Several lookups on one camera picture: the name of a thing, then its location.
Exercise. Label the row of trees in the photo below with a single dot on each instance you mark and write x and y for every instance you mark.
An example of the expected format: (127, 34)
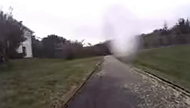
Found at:
(55, 43)

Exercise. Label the green grass lawn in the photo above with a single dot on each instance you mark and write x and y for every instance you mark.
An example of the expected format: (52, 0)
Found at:
(180, 61)
(29, 86)

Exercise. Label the dark tree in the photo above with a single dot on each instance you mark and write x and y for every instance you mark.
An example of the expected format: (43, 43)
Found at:
(4, 35)

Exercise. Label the white house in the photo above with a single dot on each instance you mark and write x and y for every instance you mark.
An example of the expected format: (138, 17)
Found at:
(25, 43)

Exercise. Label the long fence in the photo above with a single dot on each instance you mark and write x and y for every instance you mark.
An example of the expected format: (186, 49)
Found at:
(82, 51)

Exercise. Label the stone kerb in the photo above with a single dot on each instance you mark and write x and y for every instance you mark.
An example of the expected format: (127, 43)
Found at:
(76, 90)
(172, 82)

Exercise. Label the dark wet asphalt path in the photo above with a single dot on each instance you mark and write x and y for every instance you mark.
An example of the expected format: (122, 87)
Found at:
(109, 88)

